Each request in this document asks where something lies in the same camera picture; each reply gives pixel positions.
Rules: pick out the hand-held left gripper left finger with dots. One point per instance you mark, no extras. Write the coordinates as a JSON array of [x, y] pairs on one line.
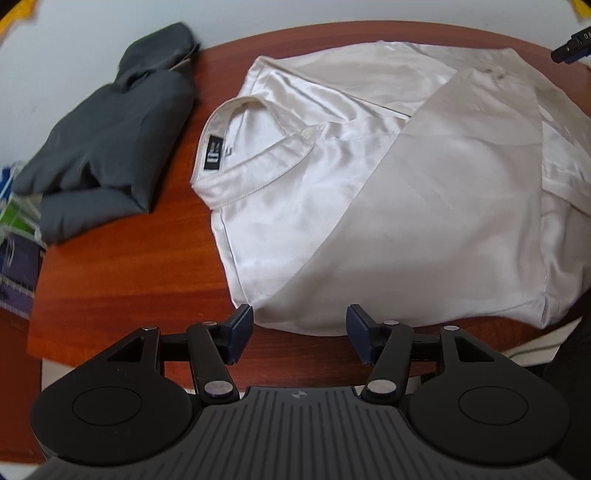
[[241, 334]]

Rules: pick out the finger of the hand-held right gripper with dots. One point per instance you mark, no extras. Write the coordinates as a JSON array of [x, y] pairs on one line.
[[572, 46]]

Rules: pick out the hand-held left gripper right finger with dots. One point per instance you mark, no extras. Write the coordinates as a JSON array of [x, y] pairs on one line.
[[358, 332]]

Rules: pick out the white satin shirt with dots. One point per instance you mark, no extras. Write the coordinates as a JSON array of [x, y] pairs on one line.
[[323, 198]]

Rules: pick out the yellow object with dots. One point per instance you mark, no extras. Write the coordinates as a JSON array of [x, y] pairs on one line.
[[25, 9], [582, 7]]

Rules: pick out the white green-striped cloth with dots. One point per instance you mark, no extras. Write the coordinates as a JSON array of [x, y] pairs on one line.
[[540, 348]]

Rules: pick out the person's dark clothing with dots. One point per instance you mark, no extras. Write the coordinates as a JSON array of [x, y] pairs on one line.
[[577, 364]]

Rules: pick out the blue green patterned bags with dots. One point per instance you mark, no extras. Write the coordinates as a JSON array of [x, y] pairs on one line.
[[18, 258]]

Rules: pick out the dark grey folded garment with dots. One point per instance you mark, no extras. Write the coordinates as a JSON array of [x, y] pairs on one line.
[[115, 129]]

